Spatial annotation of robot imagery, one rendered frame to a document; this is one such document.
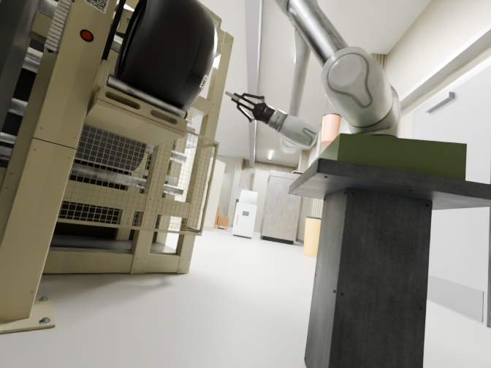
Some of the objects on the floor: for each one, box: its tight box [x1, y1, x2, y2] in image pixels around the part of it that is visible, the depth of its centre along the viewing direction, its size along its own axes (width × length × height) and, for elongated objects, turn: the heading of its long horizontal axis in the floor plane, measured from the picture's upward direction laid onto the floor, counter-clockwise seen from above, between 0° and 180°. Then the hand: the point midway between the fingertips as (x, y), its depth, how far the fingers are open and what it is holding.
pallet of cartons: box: [214, 207, 229, 230], centre depth 963 cm, size 93×131×77 cm
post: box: [0, 0, 118, 321], centre depth 103 cm, size 13×13×250 cm
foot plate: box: [0, 296, 56, 334], centre depth 86 cm, size 27×27×2 cm
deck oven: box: [260, 170, 302, 245], centre depth 786 cm, size 157×122×203 cm
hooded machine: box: [232, 190, 259, 239], centre depth 687 cm, size 69×59×129 cm
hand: (232, 96), depth 111 cm, fingers closed
